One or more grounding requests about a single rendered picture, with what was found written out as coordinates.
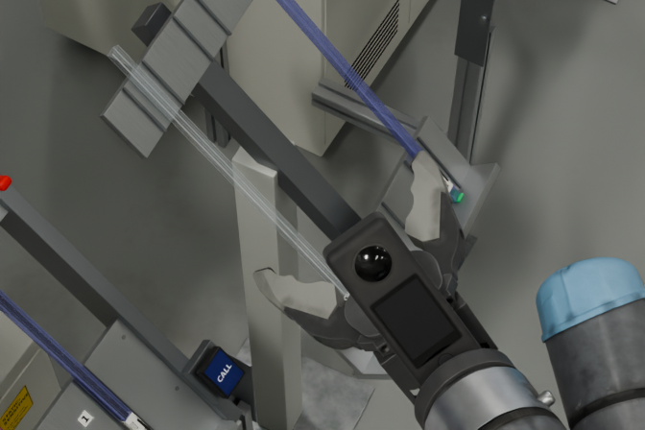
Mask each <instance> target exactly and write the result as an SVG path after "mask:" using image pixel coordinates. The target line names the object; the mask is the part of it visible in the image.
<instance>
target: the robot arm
mask: <svg viewBox="0 0 645 430"><path fill-rule="evenodd" d="M410 167H411V169H412V170H413V172H414V181H413V184H412V186H411V192H412V194H413V196H414V204H413V208H412V210H411V212H410V214H409V215H408V217H407V218H406V223H405V233H406V234H407V235H408V237H409V238H410V240H411V241H412V242H413V244H414V245H415V246H416V247H418V248H420V249H422V250H423V251H410V250H409V249H408V248H407V246H406V245H405V244H404V242H403V241H402V239H401V238H400V237H399V235H398V234H397V233H396V231H395V230H394V228H393V227H392V226H391V224H390V223H389V222H388V220H387V219H386V217H385V216H384V215H383V214H382V213H381V212H379V211H373V212H372V213H371V214H369V215H368V216H367V217H365V218H364V219H363V220H361V221H360V222H359V223H357V224H356V225H355V226H353V227H351V228H350V229H349V230H347V231H346V232H345V233H343V234H342V235H341V236H339V237H338V238H336V239H335V240H334V241H332V242H331V243H330V244H328V245H327V246H326V247H325V248H324V249H323V251H322V255H323V257H324V260H325V262H326V264H327V265H328V267H329V268H330V269H331V271H332V272H333V273H334V275H335V276H337V278H338V279H339V280H340V281H341V283H342V284H343V285H344V287H345V288H346V290H347V291H348V292H349V296H348V298H347V300H346V305H345V298H344V297H343V295H342V294H341V293H340V292H339V290H338V289H337V288H336V287H335V286H334V284H332V283H328V282H324V281H319V282H315V283H301V282H299V281H297V280H296V279H295V278H294V277H293V276H292V275H286V276H282V275H277V274H276V273H275V271H274V270H273V269H272V268H269V267H268V268H264V269H261V270H257V271H255V272H254V273H253V274H252V277H253V279H254V281H255V283H256V285H257V287H258V289H259V290H260V291H261V293H262V294H263V295H264V296H265V297H266V298H267V300H268V301H269V302H271V303H272V304H273V305H274V306H275V307H276V308H277V309H279V310H280V311H281V312H282V313H283V314H284V315H286V316H287V317H288V318H289V319H291V320H293V321H295V322H296V323H297V324H298V325H299V326H300V327H302V328H303V329H304V330H305V331H306V332H307V333H308V334H309V335H310V336H311V337H313V338H314V339H315V340H316V341H318V342H319V343H321V344H323V345H325V346H328V347H331V348H334V349H339V350H344V349H348V348H351V347H356V348H358V349H360V350H364V351H373V354H374V356H375V357H376V359H377V361H378V363H379V364H380V366H381V367H382V368H383V369H384V370H385V372H386V373H387V374H388V375H389V376H390V377H391V378H392V380H393V381H394V383H395V384H396V385H397V386H398V388H399V389H400V390H401V391H402V392H403V393H404V394H405V395H406V396H407V397H408V399H409V400H410V401H411V402H412V403H413V405H414V406H415V417H416V419H417V421H418V424H419V425H420V427H421V428H422V430H567V429H566V428H565V426H564V425H563V424H562V422H561V421H560V419H559V418H558V417H557V416H556V415H555V414H554V413H553V412H552V411H551V410H550V409H549V407H550V406H551V405H553V404H554V403H555V401H556V399H555V398H554V396H553V395H552V393H551V392H550V391H544V392H542V393H541V394H538V393H537V391H536V389H535V388H534V387H533V386H532V384H531V383H530V382H529V380H528V379H527V378H526V376H525V375H524V374H523V373H522V372H520V371H519V370H517V368H516V367H515V366H514V364H513V363H512V362H511V360H510V359H509V358H508V356H507V355H505V354H504V353H503V352H501V351H499V350H497V349H498V347H497V346H496V344H495V343H494V341H493V340H492V339H491V337H490V335H489V334H488V333H487V331H486V330H485V328H484V327H483V326H482V325H481V324H480V322H479V321H478V319H477V318H476V316H475V315H474V314H473V312H472V311H471V309H470V308H469V306H468V305H467V304H466V302H465V301H464V299H463V298H462V297H461V296H460V294H459V293H458V292H457V291H456V289H457V286H458V283H457V280H458V270H459V269H460V268H461V266H462V265H463V263H464V262H465V258H466V240H465V236H464V233H463V230H462V227H461V225H460V223H459V220H458V218H457V216H456V214H455V211H454V209H453V207H452V199H451V196H450V194H449V191H448V188H447V186H446V183H445V181H444V178H443V176H442V172H441V171H440V169H439V168H438V166H437V164H436V163H435V161H434V160H433V159H432V158H431V157H430V156H429V155H428V154H427V153H426V152H425V151H420V152H418V153H417V154H416V156H415V157H414V159H413V160H412V162H411V163H410ZM536 304H537V312H538V316H539V320H540V325H541V329H542V335H541V340H542V342H543V343H545V344H546V347H547V351H548V354H549V358H550V361H551V365H552V368H553V372H554V374H555V378H556V382H557V385H558V389H559V392H560V396H561V402H562V405H563V409H564V412H565V415H566V419H567V422H568V426H569V429H570V430H645V288H644V285H643V283H642V280H641V278H640V275H639V273H638V271H637V269H636V267H635V266H634V265H632V264H631V263H630V262H628V261H626V260H623V259H620V258H615V257H595V258H589V259H585V260H581V261H578V262H575V263H572V264H570V265H568V266H566V267H564V268H562V269H559V270H557V271H556V272H554V273H553V274H551V275H550V276H549V277H547V278H546V279H545V280H544V281H543V283H542V284H541V285H540V287H539V288H538V291H537V297H536ZM417 388H419V391H418V395H413V394H412V393H411V392H410V390H416V389H417Z"/></svg>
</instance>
